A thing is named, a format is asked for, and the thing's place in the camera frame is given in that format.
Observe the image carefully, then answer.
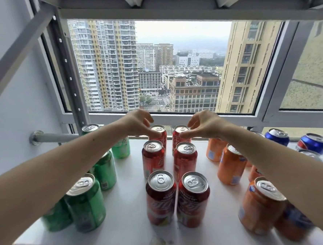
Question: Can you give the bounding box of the person's right forearm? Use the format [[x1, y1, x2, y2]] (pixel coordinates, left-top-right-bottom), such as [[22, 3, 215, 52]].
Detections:
[[222, 115, 323, 233]]

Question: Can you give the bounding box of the person's right hand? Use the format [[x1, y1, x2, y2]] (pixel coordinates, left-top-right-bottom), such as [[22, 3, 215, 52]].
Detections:
[[177, 109, 230, 141]]

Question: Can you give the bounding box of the group of red drink tins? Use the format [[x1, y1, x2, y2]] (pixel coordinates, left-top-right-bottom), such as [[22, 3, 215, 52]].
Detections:
[[141, 137, 213, 232]]

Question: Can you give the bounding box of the green soda can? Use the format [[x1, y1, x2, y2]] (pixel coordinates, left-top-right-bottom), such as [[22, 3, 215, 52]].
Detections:
[[62, 172, 108, 234], [88, 150, 118, 192], [111, 137, 131, 160], [40, 197, 74, 233], [81, 123, 100, 135]]

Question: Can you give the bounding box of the grey window frame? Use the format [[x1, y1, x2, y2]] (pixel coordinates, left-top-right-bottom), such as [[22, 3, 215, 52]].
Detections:
[[39, 5, 323, 161]]

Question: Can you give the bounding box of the grey metal rack shelf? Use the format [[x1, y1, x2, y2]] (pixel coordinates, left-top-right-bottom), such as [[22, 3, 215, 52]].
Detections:
[[34, 0, 323, 39]]

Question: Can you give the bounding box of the orange soda can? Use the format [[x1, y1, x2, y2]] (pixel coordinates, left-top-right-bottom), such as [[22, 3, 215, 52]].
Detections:
[[205, 137, 229, 163], [236, 175, 289, 237], [215, 143, 249, 186], [273, 199, 316, 243], [247, 160, 264, 182]]

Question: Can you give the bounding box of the person's left hand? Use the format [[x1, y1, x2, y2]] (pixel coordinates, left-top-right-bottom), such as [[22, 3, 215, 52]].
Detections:
[[122, 108, 163, 141]]

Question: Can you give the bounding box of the red soda can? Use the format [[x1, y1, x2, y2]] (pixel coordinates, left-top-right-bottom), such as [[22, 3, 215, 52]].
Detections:
[[171, 124, 192, 156], [148, 124, 168, 152]]

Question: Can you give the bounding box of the brown office building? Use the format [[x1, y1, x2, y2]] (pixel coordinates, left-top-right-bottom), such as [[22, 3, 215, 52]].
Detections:
[[167, 72, 222, 114]]

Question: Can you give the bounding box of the grey diagonal metal bar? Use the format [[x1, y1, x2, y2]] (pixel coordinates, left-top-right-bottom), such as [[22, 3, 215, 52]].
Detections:
[[0, 9, 61, 113]]

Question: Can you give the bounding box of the grey metal wall pipe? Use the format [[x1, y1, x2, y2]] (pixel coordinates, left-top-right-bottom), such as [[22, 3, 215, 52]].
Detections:
[[29, 128, 80, 146]]

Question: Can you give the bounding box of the perforated metal rack post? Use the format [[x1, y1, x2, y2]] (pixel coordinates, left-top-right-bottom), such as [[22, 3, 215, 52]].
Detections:
[[50, 11, 91, 131]]

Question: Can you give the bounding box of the person's left forearm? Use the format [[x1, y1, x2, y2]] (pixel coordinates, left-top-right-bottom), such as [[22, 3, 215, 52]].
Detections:
[[0, 119, 137, 245]]

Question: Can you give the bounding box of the white and yellow tower block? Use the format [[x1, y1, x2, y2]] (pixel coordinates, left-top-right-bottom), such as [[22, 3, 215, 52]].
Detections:
[[68, 17, 141, 114]]

